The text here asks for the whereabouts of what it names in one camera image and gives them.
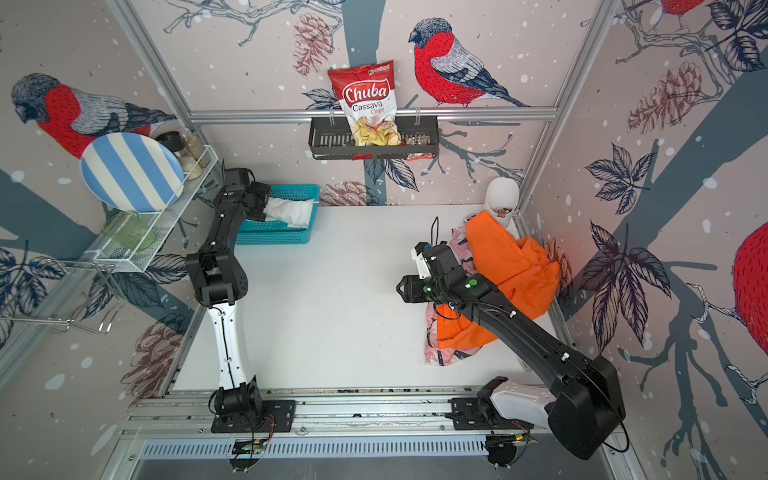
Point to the pink patterned cloth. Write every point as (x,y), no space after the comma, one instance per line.
(448,338)

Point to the dark lid spice jar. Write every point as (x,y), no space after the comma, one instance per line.
(174,142)

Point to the teal plastic basket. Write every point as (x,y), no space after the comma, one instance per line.
(274,231)

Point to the beige spice jar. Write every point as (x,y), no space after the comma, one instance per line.
(193,158)

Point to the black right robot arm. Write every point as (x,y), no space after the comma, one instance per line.
(581,400)

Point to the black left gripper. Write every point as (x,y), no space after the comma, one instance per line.
(262,189)

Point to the white mannequin head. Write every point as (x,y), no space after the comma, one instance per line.
(501,199)

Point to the red Chuba chips bag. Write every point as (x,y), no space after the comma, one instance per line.
(367,97)

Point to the clear acrylic wall shelf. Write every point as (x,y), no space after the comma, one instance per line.
(155,228)

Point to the orange cloth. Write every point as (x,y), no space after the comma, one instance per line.
(520,268)

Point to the blue white striped plate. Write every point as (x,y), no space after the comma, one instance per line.
(132,172)

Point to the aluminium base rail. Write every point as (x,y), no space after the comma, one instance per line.
(311,412)

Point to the white shorts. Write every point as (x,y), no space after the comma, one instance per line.
(295,214)

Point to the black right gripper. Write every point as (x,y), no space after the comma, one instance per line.
(410,289)

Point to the green glass cup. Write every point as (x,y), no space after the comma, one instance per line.
(130,231)

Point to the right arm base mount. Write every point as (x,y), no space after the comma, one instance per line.
(478,413)

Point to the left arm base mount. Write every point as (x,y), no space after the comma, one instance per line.
(274,416)

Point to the metal wire rack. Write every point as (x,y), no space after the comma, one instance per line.
(63,295)

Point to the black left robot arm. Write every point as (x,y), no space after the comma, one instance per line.
(219,282)

